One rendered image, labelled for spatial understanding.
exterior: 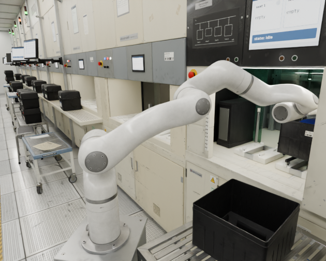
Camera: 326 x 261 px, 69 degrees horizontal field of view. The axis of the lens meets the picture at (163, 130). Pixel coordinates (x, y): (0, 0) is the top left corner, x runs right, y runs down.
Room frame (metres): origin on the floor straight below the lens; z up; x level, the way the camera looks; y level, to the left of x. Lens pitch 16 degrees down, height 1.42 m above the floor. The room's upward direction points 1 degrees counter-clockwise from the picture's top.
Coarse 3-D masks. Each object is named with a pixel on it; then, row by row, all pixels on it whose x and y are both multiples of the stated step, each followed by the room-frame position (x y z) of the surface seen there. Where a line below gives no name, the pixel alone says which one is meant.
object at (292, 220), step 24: (216, 192) 0.84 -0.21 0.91; (240, 192) 0.90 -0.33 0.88; (264, 192) 0.82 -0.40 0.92; (192, 216) 0.74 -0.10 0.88; (216, 216) 0.67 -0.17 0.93; (240, 216) 0.88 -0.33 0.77; (264, 216) 0.81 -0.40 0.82; (288, 216) 0.75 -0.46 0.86; (192, 240) 0.74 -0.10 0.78; (216, 240) 0.66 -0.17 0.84; (240, 240) 0.60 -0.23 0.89; (264, 240) 0.73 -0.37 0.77; (288, 240) 0.67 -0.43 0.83
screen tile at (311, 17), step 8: (288, 0) 0.97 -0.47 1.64; (296, 0) 0.95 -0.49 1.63; (304, 0) 0.92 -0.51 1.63; (312, 0) 0.90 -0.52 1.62; (320, 0) 0.88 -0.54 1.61; (288, 8) 0.97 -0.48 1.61; (312, 8) 0.90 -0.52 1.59; (288, 16) 0.97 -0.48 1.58; (296, 16) 0.94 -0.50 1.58; (304, 16) 0.92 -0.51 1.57; (312, 16) 0.90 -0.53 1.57; (288, 24) 0.96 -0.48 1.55; (296, 24) 0.94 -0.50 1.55; (304, 24) 0.91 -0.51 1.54
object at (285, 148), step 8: (296, 120) 1.23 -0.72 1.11; (280, 128) 1.15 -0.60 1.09; (288, 128) 1.12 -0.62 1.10; (296, 128) 1.09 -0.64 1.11; (304, 128) 1.06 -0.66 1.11; (312, 128) 1.03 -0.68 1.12; (280, 136) 1.15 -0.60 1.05; (288, 136) 1.11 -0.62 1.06; (296, 136) 1.08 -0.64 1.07; (304, 136) 1.05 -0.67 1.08; (312, 136) 1.03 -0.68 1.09; (280, 144) 1.14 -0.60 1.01; (288, 144) 1.11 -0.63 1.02; (296, 144) 1.08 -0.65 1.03; (304, 144) 1.05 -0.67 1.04; (280, 152) 1.13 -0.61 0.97; (288, 152) 1.10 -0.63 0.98; (296, 152) 1.07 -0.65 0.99; (304, 152) 1.04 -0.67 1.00; (288, 160) 1.11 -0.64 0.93; (304, 160) 1.04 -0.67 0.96
